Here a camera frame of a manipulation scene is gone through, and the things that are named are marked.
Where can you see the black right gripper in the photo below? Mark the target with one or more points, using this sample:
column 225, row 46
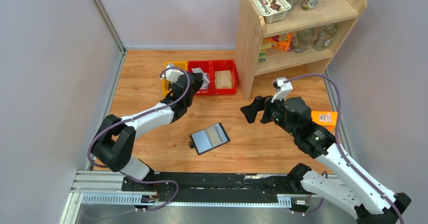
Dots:
column 260, row 103

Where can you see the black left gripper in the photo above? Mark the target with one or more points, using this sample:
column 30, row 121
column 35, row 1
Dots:
column 198, row 79

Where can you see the white striped credit card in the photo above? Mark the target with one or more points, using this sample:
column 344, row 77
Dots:
column 205, row 78

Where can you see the black leather card holder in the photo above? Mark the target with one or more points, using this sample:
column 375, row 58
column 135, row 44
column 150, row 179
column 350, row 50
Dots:
column 208, row 139

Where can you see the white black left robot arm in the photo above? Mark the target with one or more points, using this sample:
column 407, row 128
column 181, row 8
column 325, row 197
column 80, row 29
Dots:
column 114, row 140

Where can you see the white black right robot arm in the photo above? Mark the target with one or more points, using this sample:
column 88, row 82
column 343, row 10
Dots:
column 364, row 198

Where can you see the beige cards stack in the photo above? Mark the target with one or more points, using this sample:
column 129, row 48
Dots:
column 224, row 79

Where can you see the yellow plastic bin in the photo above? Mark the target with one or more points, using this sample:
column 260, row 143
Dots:
column 165, row 83

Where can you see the middle red plastic bin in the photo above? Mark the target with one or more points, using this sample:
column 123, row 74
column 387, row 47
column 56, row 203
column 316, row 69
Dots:
column 201, row 66

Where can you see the red plastic bin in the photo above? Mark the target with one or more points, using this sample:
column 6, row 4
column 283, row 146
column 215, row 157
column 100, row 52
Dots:
column 201, row 66
column 223, row 65

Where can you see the right red plastic bin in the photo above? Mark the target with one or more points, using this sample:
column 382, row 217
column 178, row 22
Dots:
column 223, row 65

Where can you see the stacked colourful sponges pack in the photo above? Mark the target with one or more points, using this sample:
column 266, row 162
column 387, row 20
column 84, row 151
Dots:
column 266, row 44

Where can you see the red orange cookie box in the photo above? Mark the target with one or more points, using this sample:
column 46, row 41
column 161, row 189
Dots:
column 282, row 41

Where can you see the yellow green juice carton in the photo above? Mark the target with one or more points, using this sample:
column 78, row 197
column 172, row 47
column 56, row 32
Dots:
column 327, row 119

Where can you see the clear glass bottle left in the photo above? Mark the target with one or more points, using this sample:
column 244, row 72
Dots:
column 301, row 40

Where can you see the clear glass bottle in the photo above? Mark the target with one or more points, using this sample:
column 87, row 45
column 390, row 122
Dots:
column 324, row 37
column 301, row 40

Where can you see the wooden shelf unit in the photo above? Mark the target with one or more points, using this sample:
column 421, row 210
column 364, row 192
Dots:
column 252, row 30

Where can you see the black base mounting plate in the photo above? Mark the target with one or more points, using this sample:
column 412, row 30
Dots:
column 218, row 187

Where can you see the clear glass bottle right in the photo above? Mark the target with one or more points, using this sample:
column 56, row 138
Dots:
column 324, row 37

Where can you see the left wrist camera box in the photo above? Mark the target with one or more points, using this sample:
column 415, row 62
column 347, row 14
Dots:
column 171, row 73

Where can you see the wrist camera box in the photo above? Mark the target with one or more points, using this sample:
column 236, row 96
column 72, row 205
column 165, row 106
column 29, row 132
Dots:
column 283, row 88
column 171, row 73

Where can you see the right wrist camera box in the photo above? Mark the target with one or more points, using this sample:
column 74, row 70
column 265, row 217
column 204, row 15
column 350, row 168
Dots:
column 283, row 88

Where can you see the aluminium frame rail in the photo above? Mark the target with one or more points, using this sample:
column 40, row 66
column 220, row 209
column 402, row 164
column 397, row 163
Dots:
column 99, row 79

